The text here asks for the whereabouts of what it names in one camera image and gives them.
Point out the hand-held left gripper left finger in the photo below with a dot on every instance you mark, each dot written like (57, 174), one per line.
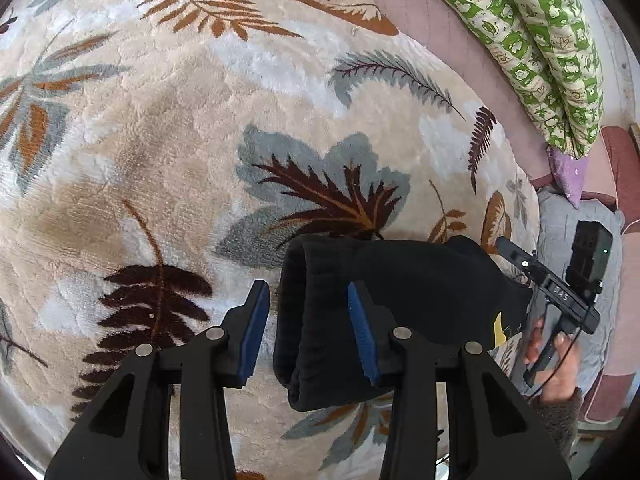
(252, 330)

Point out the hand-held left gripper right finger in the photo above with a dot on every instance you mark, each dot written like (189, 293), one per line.
(361, 330)

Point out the black pants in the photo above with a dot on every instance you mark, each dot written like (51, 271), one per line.
(425, 280)

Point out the person's right forearm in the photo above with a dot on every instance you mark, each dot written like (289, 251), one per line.
(557, 425)

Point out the person's right hand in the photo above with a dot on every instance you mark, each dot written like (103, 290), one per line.
(562, 375)

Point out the grey cloth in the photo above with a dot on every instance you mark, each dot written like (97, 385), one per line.
(555, 220)

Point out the purple pillow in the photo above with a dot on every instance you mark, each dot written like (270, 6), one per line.
(567, 175)

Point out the leaf printed plush blanket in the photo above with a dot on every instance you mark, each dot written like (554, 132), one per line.
(175, 160)

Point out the green patterned quilt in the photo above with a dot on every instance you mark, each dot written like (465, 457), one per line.
(540, 25)

